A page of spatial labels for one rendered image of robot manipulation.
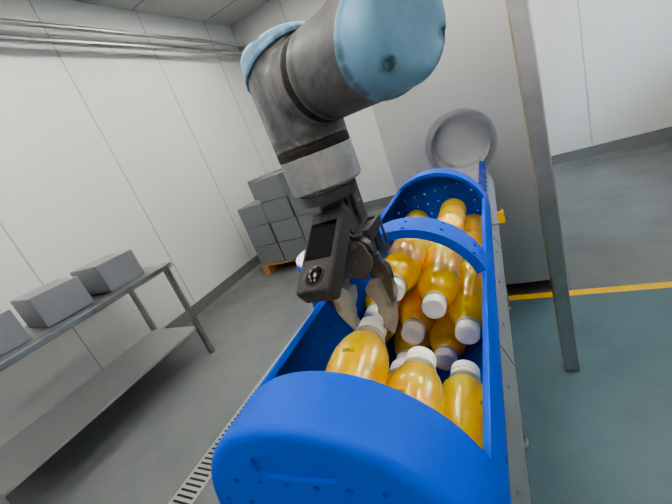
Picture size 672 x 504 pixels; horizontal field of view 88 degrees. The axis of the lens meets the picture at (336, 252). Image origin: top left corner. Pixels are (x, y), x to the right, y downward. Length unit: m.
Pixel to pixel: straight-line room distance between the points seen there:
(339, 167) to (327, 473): 0.29
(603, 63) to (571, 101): 0.46
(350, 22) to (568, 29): 5.17
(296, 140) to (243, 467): 0.32
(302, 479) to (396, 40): 0.35
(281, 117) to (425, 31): 0.16
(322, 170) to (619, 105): 5.29
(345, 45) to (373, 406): 0.28
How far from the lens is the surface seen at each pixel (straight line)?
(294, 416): 0.31
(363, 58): 0.29
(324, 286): 0.36
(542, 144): 1.59
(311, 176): 0.39
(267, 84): 0.39
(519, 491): 0.66
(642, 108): 5.65
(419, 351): 0.48
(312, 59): 0.33
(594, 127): 5.56
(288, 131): 0.39
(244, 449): 0.35
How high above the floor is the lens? 1.43
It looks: 18 degrees down
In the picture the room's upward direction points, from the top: 21 degrees counter-clockwise
